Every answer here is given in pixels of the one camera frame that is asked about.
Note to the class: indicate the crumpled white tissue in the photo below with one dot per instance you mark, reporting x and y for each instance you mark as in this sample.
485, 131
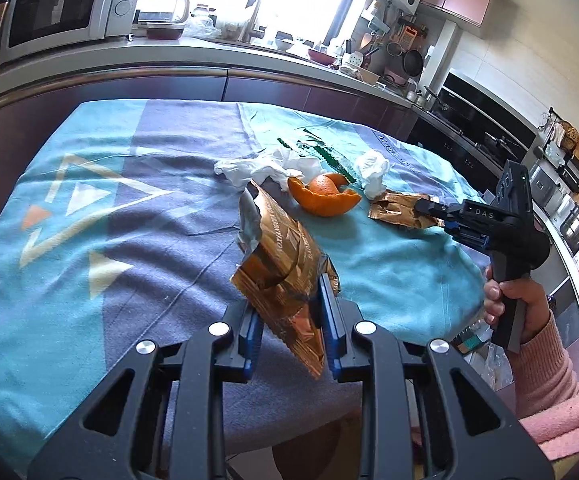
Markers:
276, 164
371, 168

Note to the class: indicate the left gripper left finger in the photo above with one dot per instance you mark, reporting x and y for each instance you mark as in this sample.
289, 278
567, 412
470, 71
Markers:
240, 358

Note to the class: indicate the orange peel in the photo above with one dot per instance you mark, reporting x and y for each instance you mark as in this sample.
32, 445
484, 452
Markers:
325, 196

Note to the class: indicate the glass electric kettle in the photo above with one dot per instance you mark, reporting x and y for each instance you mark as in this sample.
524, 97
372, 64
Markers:
163, 12

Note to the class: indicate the white microwave oven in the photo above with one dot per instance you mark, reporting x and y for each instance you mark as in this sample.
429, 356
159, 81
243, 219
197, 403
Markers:
34, 26

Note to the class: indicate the dark brown counter cabinets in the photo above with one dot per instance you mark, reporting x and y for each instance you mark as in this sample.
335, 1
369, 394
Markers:
30, 114

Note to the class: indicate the dark red food container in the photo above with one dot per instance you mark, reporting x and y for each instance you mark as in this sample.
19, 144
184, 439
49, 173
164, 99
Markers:
163, 32

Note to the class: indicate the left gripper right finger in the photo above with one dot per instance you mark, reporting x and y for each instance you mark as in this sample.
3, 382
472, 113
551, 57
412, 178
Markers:
338, 318

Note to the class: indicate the blue patterned tablecloth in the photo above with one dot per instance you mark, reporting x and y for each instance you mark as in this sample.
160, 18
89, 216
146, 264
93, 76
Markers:
119, 230

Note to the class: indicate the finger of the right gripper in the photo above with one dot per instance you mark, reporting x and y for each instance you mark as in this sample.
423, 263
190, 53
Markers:
431, 209
462, 234

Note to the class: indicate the green clear snack bag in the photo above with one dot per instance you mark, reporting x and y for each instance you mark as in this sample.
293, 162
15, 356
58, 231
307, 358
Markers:
310, 144

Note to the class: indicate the gold foil snack wrapper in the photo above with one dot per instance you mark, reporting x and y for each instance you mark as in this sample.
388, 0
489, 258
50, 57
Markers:
399, 209

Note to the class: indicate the person's right hand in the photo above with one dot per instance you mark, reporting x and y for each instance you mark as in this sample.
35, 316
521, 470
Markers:
527, 290

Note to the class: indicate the red bowl on counter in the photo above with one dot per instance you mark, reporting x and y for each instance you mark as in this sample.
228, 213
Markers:
321, 58

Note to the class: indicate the black frying pan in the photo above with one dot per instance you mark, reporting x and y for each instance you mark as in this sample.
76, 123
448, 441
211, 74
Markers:
412, 63

